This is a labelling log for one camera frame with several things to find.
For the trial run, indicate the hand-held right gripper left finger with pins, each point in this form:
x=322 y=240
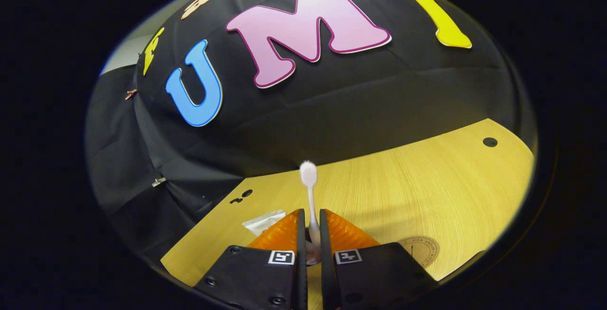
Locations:
x=302 y=262

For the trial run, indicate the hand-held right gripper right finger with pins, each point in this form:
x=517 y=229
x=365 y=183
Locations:
x=325 y=262

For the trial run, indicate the white toothpaste tube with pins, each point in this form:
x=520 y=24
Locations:
x=263 y=222

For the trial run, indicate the pale pink toothbrush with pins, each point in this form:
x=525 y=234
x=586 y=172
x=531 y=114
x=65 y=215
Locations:
x=308 y=173

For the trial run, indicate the wooden desktop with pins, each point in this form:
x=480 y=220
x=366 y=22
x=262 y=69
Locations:
x=403 y=186

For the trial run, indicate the black backdrop cloth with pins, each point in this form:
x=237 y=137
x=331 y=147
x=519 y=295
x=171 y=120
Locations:
x=332 y=101

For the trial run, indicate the small silver clip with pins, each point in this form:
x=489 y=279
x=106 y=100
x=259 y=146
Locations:
x=159 y=182

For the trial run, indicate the small copper clip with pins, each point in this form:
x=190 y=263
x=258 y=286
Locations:
x=130 y=94

